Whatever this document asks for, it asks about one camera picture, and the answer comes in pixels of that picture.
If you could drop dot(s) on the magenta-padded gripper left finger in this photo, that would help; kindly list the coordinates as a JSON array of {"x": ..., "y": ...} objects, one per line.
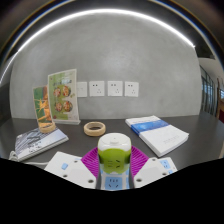
[{"x": 83, "y": 170}]

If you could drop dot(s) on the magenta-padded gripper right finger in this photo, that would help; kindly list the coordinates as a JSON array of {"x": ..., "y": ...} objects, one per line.
[{"x": 145, "y": 170}]

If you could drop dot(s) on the green and white charger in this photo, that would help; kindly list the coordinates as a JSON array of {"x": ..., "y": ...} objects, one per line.
[{"x": 114, "y": 153}]

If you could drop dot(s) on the white book with blue band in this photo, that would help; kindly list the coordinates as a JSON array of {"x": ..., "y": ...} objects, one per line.
[{"x": 160, "y": 135}]

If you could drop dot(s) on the beige tape roll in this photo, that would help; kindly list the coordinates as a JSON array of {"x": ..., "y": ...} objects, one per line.
[{"x": 94, "y": 132}]

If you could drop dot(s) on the grey magazine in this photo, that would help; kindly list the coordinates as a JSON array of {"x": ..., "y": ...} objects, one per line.
[{"x": 38, "y": 143}]

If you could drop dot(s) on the small orange menu sign stand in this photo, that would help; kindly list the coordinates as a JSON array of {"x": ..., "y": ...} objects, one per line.
[{"x": 42, "y": 106}]

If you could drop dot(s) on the large green menu sign stand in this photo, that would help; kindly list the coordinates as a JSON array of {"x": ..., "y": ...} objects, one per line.
[{"x": 63, "y": 96}]

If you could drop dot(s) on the dark-framed glass partition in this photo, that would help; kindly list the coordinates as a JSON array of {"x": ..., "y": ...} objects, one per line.
[{"x": 208, "y": 93}]

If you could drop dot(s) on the curved white light strip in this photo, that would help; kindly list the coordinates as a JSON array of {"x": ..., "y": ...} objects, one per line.
[{"x": 100, "y": 11}]

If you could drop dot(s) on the white wall socket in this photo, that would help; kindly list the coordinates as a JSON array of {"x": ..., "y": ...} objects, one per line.
[
  {"x": 115, "y": 88},
  {"x": 96, "y": 88},
  {"x": 131, "y": 89},
  {"x": 82, "y": 89}
]

